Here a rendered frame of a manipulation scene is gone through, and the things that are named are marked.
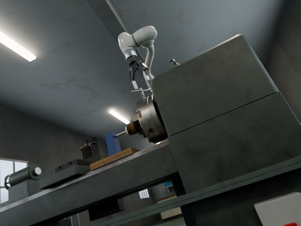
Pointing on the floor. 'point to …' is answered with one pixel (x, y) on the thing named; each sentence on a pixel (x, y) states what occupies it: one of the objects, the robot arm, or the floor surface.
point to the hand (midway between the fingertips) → (141, 83)
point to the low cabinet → (167, 215)
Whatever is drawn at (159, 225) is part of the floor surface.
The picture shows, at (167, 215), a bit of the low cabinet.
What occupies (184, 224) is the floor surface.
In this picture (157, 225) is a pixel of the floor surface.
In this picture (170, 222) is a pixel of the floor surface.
